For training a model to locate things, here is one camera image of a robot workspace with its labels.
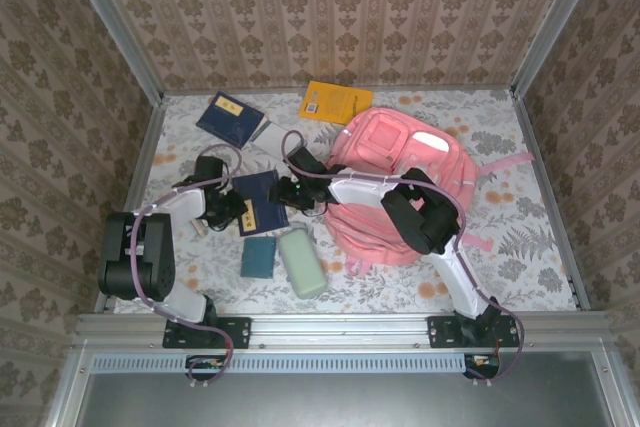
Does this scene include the dark blue book yellow label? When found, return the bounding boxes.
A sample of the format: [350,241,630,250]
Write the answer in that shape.
[195,91,267,150]
[231,170,291,238]

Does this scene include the small teal notebook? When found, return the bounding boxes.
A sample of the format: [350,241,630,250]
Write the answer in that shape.
[240,235,278,280]

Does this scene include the white notebook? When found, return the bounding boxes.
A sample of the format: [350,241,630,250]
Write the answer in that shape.
[248,116,307,168]

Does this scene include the pale green pencil case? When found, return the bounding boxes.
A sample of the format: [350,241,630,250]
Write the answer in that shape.
[277,227,330,300]

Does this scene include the pink backpack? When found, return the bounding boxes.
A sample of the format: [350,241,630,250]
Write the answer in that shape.
[322,106,536,278]

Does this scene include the floral tablecloth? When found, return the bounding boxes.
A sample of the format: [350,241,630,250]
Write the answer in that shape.
[113,89,581,316]

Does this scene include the grey metal sheet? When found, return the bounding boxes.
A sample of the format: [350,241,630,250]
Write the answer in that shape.
[74,351,624,427]

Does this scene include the thin black right gripper cable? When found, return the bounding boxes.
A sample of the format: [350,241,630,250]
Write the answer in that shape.
[298,200,330,219]

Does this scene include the aluminium side rail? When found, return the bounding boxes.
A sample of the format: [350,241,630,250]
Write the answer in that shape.
[509,88,592,311]
[93,94,166,314]

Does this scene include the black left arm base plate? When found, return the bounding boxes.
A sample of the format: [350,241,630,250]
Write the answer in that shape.
[162,315,252,350]

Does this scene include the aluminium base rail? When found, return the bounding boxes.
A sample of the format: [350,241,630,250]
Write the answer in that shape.
[74,311,616,349]

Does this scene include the grey slotted cable duct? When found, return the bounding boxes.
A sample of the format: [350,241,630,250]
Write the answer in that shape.
[91,351,501,375]

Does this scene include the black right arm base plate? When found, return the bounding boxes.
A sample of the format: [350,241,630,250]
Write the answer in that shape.
[426,314,521,350]

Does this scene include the aluminium corner post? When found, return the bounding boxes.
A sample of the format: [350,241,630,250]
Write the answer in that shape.
[58,0,165,106]
[510,0,609,98]

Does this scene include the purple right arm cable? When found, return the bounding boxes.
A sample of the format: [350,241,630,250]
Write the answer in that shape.
[281,129,526,388]

